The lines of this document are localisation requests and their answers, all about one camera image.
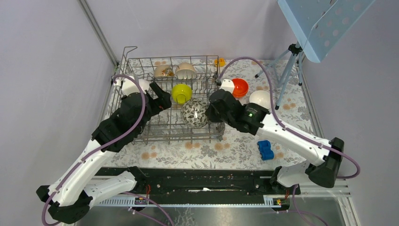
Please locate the small white ceramic bowl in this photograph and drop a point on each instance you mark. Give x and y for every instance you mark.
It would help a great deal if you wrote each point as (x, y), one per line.
(144, 85)

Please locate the beige floral ceramic bowl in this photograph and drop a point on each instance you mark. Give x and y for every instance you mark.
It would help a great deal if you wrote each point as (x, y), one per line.
(163, 71)

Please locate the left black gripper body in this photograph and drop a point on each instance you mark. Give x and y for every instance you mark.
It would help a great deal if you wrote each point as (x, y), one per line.
(144, 121)

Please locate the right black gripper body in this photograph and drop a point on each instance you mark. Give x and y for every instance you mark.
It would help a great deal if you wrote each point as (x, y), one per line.
(212, 115)

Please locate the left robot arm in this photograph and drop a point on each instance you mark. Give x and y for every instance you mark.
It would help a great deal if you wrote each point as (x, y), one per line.
(71, 197)

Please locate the beige ribbed ceramic bowl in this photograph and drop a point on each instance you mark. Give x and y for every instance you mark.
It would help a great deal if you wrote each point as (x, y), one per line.
(185, 71)

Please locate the white ribbed ceramic bowl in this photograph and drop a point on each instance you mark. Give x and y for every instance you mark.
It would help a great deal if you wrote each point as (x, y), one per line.
(261, 98)

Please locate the floral tablecloth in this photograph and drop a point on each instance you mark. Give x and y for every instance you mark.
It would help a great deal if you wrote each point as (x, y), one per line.
(168, 143)

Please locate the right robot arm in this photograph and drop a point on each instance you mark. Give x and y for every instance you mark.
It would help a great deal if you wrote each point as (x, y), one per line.
(322, 156)

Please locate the blue toy car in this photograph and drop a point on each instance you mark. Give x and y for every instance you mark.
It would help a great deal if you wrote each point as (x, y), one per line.
(265, 150)

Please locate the light blue perforated stand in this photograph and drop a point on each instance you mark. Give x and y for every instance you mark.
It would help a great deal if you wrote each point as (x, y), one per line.
(317, 25)

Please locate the grey wire dish rack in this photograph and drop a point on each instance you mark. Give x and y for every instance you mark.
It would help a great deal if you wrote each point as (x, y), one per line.
(181, 121)

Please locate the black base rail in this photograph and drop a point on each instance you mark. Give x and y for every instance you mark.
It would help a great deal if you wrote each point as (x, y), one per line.
(203, 186)

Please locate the orange plastic bowl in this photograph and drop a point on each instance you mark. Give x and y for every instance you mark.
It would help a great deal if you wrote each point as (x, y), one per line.
(239, 95)
(241, 86)

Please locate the yellow plastic toy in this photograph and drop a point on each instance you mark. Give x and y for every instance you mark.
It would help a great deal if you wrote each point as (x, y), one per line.
(220, 62)

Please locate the yellow-green plastic bowl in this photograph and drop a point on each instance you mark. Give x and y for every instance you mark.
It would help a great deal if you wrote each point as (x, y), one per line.
(181, 93)

